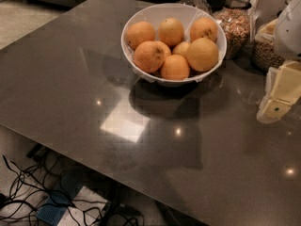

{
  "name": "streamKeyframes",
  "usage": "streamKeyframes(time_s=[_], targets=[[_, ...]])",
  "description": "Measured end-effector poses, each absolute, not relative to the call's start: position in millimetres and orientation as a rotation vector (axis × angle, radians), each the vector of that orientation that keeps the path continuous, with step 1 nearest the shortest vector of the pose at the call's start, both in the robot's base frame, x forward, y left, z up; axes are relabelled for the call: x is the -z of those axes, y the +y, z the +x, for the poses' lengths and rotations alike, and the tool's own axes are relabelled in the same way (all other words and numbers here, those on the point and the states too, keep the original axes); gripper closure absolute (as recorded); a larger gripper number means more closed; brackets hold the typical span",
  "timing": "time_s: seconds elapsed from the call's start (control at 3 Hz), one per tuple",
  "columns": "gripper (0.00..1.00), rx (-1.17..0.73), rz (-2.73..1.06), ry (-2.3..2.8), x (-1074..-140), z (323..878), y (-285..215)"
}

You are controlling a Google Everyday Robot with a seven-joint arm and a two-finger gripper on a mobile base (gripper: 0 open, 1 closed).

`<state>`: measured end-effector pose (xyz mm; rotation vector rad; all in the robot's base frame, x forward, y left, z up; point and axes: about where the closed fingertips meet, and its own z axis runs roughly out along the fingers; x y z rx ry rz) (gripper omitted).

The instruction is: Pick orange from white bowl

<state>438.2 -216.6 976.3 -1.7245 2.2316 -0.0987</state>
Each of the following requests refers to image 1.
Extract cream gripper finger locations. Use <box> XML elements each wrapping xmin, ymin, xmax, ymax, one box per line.
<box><xmin>257</xmin><ymin>60</ymin><xmax>301</xmax><ymax>123</ymax></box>
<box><xmin>265</xmin><ymin>67</ymin><xmax>277</xmax><ymax>93</ymax></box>

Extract large orange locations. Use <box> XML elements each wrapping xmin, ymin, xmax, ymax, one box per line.
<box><xmin>186</xmin><ymin>38</ymin><xmax>219</xmax><ymax>72</ymax></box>
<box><xmin>133</xmin><ymin>40</ymin><xmax>171</xmax><ymax>73</ymax></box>

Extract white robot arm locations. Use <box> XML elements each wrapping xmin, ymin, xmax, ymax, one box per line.
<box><xmin>257</xmin><ymin>0</ymin><xmax>301</xmax><ymax>123</ymax></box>

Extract white bowl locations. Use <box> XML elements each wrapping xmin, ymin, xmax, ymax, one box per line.
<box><xmin>120</xmin><ymin>3</ymin><xmax>227</xmax><ymax>87</ymax></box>

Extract glass jar of grains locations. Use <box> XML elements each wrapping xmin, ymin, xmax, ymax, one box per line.
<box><xmin>251</xmin><ymin>0</ymin><xmax>301</xmax><ymax>72</ymax></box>

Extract glass jar of nuts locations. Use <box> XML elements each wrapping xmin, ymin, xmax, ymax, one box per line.
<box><xmin>214</xmin><ymin>0</ymin><xmax>252</xmax><ymax>59</ymax></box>

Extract orange back right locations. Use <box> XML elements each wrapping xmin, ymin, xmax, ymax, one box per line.
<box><xmin>190</xmin><ymin>17</ymin><xmax>218</xmax><ymax>41</ymax></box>

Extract small orange centre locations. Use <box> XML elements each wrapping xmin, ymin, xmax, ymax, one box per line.
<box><xmin>172</xmin><ymin>41</ymin><xmax>190</xmax><ymax>57</ymax></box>

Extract orange front middle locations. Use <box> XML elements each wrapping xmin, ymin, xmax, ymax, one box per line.
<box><xmin>160</xmin><ymin>55</ymin><xmax>190</xmax><ymax>81</ymax></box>

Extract orange back middle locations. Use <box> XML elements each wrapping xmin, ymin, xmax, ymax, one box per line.
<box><xmin>158</xmin><ymin>18</ymin><xmax>184</xmax><ymax>47</ymax></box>

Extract orange back left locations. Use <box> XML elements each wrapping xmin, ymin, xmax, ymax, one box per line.
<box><xmin>126</xmin><ymin>22</ymin><xmax>155</xmax><ymax>50</ymax></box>

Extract blue box on floor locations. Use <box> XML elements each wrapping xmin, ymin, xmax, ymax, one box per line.
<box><xmin>37</xmin><ymin>175</ymin><xmax>83</xmax><ymax>226</ymax></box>

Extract black cables on floor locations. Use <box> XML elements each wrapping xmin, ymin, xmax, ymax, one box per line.
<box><xmin>0</xmin><ymin>148</ymin><xmax>145</xmax><ymax>226</ymax></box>

